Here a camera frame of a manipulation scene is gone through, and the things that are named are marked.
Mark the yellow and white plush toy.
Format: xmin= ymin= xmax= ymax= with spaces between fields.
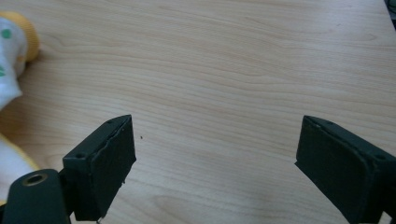
xmin=0 ymin=10 xmax=41 ymax=207

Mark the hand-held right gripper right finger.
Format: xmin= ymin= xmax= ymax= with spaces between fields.
xmin=294 ymin=115 xmax=396 ymax=224

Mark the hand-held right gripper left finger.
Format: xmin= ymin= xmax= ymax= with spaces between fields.
xmin=62 ymin=114 xmax=137 ymax=222

